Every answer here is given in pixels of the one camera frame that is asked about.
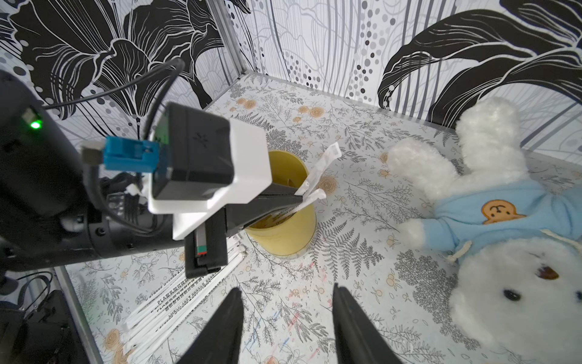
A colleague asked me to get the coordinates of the white straw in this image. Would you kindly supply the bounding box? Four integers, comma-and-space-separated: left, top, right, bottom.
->
122, 235, 246, 363
123, 270, 202, 332

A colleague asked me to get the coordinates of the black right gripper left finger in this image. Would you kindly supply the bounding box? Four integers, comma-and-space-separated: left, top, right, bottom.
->
177, 288, 244, 364

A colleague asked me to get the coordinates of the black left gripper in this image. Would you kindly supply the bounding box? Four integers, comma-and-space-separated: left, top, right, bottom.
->
179, 183, 303, 279

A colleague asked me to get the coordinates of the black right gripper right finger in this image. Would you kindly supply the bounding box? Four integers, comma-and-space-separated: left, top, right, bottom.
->
332, 284, 402, 364

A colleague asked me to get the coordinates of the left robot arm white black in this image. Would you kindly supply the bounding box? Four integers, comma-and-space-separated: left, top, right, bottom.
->
1, 72, 303, 278

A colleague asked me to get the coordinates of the yellow metal cup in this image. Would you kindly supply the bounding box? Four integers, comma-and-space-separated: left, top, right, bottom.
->
246, 150, 317, 259

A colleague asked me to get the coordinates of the bundle of wrapped straws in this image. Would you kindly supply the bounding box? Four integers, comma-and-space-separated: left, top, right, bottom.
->
267, 142, 342, 224

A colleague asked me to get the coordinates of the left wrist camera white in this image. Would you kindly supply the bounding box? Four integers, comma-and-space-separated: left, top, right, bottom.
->
81, 103, 273, 241

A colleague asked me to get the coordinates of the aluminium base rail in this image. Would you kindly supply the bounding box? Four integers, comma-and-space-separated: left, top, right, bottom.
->
54, 266, 103, 364

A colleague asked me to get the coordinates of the white plush bunny toy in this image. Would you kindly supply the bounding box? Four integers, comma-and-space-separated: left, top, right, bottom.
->
389, 98, 581, 363

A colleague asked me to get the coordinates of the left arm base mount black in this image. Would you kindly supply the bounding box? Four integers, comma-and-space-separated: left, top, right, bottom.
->
1, 271, 89, 363

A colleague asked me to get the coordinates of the aluminium frame post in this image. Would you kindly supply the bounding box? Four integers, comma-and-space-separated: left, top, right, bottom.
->
207, 0, 250, 75

